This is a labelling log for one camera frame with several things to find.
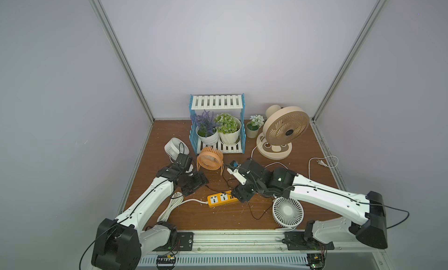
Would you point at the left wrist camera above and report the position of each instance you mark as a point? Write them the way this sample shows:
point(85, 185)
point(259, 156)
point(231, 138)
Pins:
point(184, 162)

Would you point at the large beige desk fan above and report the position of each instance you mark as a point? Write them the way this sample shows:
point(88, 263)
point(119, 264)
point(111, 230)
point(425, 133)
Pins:
point(282, 127)

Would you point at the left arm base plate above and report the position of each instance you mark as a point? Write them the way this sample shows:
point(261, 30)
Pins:
point(180, 241)

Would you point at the yellow power strip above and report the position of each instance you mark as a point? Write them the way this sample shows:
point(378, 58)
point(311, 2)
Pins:
point(220, 199)

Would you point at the aluminium front rail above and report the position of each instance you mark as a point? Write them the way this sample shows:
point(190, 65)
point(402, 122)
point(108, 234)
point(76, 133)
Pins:
point(253, 248)

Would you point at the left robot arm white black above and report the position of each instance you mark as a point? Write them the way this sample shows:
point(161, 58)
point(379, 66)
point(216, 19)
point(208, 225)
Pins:
point(121, 242)

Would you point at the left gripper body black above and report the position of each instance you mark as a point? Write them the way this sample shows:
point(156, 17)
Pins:
point(195, 181)

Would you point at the lavender plant white pot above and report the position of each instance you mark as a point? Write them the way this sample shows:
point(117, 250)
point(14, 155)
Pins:
point(207, 129)

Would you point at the orange small desk fan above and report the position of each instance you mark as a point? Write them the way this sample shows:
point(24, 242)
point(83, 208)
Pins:
point(212, 159)

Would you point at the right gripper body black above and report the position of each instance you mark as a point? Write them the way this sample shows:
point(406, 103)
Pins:
point(245, 189)

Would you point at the white small fan left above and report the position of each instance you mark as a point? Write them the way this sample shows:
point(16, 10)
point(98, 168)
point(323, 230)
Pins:
point(174, 147)

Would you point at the white round fan front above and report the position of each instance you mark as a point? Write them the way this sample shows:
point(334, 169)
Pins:
point(287, 213)

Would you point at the black usb cable orange fan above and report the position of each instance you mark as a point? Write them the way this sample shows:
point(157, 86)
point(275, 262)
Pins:
point(219, 180)

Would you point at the blue white plant shelf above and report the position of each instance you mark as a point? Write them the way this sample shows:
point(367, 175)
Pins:
point(218, 104)

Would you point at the black usb cable white fan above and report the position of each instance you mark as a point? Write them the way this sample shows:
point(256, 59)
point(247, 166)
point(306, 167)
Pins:
point(259, 207)

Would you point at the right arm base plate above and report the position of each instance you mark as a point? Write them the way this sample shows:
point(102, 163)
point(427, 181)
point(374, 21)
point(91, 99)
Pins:
point(295, 240)

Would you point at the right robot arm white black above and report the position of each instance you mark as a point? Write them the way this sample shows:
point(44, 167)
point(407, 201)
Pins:
point(361, 217)

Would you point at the small white flower pot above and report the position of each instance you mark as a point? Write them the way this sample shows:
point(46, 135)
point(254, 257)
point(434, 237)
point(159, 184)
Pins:
point(253, 126)

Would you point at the green plant white pot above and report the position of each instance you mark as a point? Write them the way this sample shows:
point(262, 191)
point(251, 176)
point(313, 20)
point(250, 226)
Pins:
point(228, 128)

